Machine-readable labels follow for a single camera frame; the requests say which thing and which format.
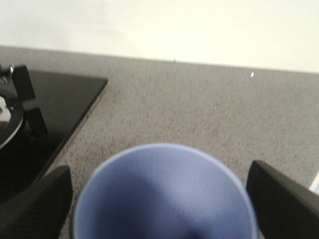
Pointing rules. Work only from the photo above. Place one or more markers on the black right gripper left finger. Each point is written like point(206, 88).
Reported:
point(39, 212)

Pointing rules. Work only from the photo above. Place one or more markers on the black glass gas cooktop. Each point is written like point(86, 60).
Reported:
point(63, 100)

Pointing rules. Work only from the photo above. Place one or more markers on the black pot support grate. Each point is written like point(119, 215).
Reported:
point(13, 115)

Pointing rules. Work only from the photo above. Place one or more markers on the light blue ribbed cup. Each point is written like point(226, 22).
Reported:
point(163, 191)

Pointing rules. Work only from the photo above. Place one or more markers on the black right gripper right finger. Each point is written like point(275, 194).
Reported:
point(284, 208)

